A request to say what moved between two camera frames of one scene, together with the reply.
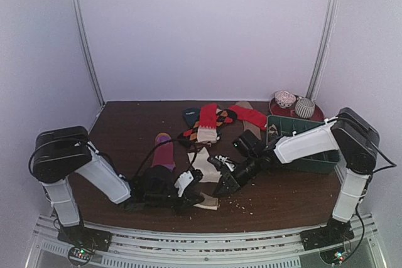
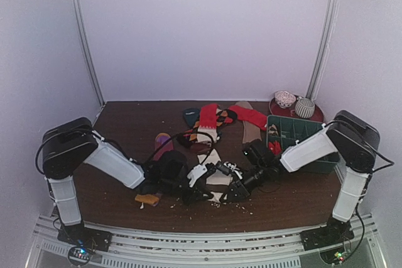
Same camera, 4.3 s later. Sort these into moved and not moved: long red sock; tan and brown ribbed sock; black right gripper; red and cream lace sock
Moved: black right gripper
Not moved: tan and brown ribbed sock; long red sock; red and cream lace sock
